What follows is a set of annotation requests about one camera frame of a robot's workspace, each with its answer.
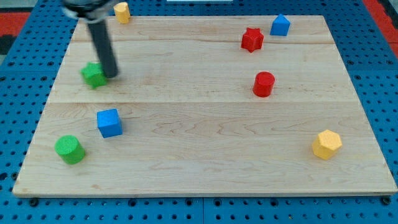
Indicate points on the yellow hexagon block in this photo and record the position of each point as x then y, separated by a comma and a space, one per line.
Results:
326, 144

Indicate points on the blue cube block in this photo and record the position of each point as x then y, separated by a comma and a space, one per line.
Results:
109, 123

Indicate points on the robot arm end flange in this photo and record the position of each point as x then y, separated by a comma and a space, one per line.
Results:
91, 11

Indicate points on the red star block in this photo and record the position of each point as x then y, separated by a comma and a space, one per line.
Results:
252, 39

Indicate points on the green star block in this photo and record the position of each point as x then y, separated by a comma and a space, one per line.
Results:
93, 75

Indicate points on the red cylinder block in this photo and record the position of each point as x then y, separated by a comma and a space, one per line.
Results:
263, 84

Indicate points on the green cylinder block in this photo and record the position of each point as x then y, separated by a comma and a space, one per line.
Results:
69, 149

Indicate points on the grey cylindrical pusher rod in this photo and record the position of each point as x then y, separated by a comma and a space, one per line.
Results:
101, 41

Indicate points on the yellow cylinder block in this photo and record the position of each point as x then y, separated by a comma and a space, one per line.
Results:
122, 12

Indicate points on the blue triangular prism block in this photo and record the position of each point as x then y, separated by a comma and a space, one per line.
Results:
280, 26

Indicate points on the wooden board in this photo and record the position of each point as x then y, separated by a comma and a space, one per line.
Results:
192, 126

